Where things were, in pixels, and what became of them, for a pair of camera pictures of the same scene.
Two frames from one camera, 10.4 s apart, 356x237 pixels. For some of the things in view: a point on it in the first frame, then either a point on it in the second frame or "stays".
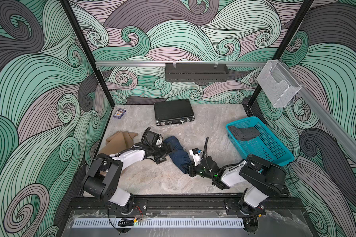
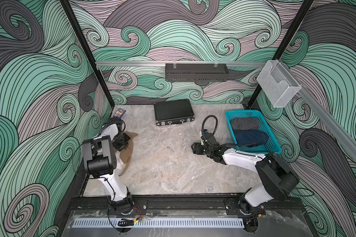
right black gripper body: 199,171 → 200,149
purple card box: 119,113 stays
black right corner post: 292,30 stays
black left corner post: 86,51 stays
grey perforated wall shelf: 196,72 stays
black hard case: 173,112 stays
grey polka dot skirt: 243,134 → 244,123
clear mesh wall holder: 278,84 stays
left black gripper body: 159,152 → 120,141
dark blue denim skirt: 180,156 → 248,136
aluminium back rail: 106,63 stays
